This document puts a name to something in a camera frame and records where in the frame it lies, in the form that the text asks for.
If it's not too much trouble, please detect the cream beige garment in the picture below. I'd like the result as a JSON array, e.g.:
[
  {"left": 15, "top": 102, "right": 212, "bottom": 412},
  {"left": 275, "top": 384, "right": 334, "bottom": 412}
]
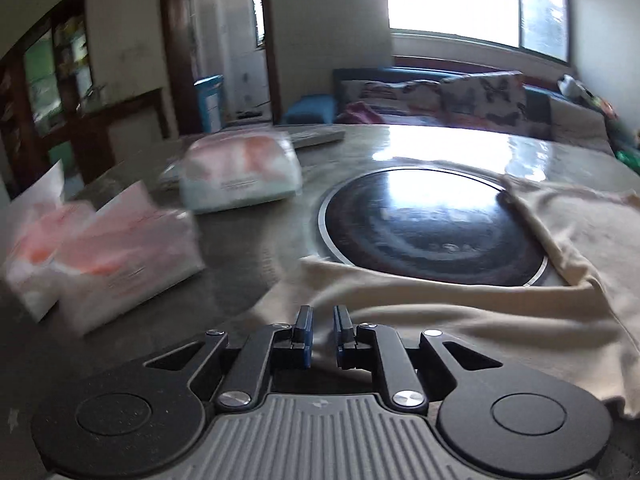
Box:
[{"left": 234, "top": 176, "right": 639, "bottom": 418}]

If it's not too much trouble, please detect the black round induction cooktop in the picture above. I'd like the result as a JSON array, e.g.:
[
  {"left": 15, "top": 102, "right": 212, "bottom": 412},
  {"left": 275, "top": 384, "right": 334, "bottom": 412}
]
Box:
[{"left": 317, "top": 166, "right": 549, "bottom": 287}]

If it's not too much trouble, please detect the opened pink tissue pack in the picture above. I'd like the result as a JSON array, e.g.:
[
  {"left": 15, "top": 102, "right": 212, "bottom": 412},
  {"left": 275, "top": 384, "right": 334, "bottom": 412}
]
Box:
[{"left": 1, "top": 164, "right": 205, "bottom": 335}]

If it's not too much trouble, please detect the sealed tissue pack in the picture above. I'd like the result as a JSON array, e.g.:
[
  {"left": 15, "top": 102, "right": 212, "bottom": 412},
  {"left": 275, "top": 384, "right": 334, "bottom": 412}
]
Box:
[{"left": 158, "top": 129, "right": 303, "bottom": 214}]

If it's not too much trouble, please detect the grey remote control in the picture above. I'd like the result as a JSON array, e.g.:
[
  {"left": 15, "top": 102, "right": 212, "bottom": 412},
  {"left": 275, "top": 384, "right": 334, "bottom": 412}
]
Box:
[{"left": 288, "top": 127, "right": 346, "bottom": 150}]

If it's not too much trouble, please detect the magenta cloth on sofa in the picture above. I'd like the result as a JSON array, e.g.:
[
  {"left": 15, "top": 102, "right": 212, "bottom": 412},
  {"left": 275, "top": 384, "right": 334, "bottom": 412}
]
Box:
[{"left": 335, "top": 101, "right": 384, "bottom": 125}]

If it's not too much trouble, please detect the long butterfly cushion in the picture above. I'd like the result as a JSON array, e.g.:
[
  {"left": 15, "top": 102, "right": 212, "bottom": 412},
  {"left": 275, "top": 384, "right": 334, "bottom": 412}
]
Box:
[{"left": 342, "top": 79, "right": 442, "bottom": 116}]

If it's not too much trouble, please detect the square butterfly cushion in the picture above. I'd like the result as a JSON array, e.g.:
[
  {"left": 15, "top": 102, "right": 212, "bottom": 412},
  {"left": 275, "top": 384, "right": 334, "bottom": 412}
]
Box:
[{"left": 439, "top": 72, "right": 528, "bottom": 134}]

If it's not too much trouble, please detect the blue corner sofa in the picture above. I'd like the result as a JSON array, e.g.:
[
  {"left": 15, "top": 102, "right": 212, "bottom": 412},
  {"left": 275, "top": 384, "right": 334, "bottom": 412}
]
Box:
[{"left": 282, "top": 67, "right": 639, "bottom": 170}]

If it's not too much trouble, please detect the dark wooden counter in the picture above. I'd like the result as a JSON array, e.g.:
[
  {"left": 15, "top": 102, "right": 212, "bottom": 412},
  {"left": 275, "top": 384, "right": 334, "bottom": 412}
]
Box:
[{"left": 65, "top": 89, "right": 170, "bottom": 184}]

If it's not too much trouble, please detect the grey plain cushion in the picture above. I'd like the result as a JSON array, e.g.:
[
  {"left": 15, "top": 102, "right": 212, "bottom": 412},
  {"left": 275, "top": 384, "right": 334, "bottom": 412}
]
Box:
[{"left": 549, "top": 98, "right": 614, "bottom": 156}]

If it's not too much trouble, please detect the blue white small cabinet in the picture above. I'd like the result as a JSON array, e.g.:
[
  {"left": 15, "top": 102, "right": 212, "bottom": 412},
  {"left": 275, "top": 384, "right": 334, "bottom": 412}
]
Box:
[{"left": 194, "top": 75, "right": 224, "bottom": 133}]

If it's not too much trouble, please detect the panda plush toy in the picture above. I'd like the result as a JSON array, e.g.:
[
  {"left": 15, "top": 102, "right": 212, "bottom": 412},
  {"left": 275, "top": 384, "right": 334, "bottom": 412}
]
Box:
[{"left": 558, "top": 74, "right": 592, "bottom": 103}]

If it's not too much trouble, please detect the window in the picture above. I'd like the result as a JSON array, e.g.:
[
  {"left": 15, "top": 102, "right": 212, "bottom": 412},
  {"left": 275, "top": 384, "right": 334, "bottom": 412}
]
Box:
[{"left": 387, "top": 0, "right": 570, "bottom": 63}]

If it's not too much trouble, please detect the dark wooden shelf cabinet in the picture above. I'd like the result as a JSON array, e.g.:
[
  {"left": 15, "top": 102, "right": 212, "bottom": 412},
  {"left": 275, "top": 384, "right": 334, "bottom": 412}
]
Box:
[{"left": 1, "top": 0, "right": 93, "bottom": 197}]

